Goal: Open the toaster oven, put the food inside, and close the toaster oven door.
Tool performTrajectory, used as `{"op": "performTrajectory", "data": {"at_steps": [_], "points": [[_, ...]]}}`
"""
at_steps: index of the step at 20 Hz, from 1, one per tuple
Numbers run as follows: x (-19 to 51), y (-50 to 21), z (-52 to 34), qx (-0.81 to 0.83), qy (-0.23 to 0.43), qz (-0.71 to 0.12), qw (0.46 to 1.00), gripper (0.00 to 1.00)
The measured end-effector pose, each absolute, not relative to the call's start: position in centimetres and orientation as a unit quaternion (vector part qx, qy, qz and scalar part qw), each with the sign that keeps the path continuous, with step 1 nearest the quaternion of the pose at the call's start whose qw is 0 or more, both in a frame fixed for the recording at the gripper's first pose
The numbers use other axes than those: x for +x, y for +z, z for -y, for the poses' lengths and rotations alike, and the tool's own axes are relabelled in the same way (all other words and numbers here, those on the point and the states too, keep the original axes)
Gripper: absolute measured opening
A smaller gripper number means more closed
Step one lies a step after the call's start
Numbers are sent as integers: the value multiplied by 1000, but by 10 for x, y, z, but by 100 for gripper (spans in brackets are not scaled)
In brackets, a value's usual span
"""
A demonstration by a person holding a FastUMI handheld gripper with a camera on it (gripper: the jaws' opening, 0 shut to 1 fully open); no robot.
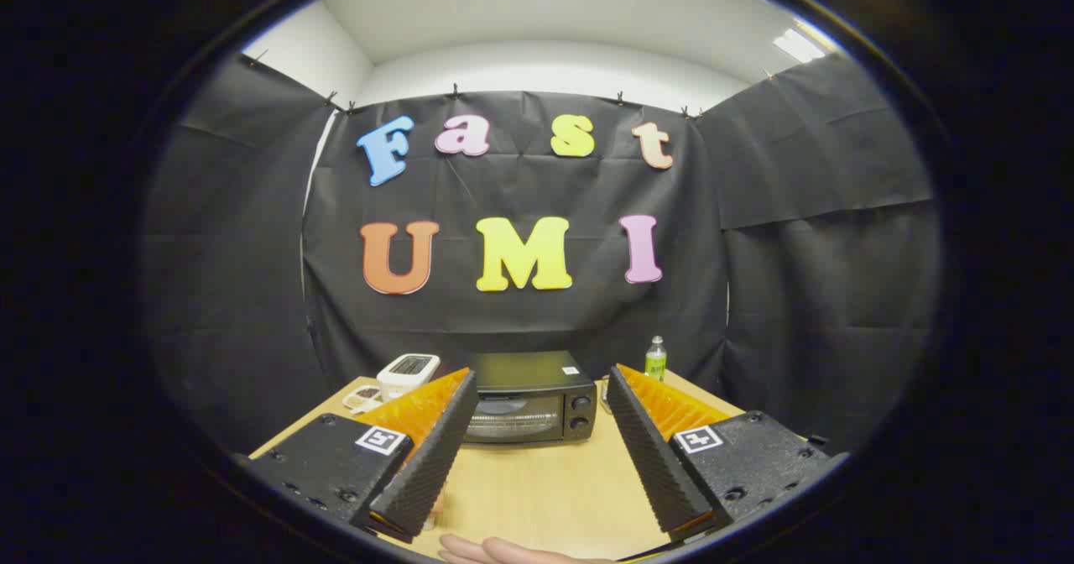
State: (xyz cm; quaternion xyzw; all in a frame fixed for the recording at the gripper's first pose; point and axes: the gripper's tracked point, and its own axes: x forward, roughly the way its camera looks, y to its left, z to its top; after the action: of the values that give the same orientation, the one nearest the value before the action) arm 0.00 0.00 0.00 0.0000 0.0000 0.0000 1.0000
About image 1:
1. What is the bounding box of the white pop-up toaster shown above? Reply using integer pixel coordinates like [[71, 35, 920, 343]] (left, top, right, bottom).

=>
[[377, 353, 441, 401]]

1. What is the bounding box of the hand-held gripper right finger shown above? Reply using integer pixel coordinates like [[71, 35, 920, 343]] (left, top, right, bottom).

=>
[[606, 364, 840, 544]]

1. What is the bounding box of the small ceiling light panel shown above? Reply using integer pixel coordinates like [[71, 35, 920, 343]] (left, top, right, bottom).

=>
[[772, 27, 827, 63]]

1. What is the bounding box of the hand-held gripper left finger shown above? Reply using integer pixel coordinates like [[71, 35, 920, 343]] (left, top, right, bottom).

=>
[[243, 368, 479, 546]]

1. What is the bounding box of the black backdrop cloth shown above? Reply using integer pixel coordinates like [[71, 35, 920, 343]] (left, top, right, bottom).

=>
[[143, 52, 941, 456]]

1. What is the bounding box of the black toaster oven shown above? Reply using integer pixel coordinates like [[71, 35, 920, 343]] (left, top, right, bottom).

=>
[[460, 351, 598, 446]]

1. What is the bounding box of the small white divided dish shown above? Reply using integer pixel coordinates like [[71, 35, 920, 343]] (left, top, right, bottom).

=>
[[342, 385, 383, 415]]

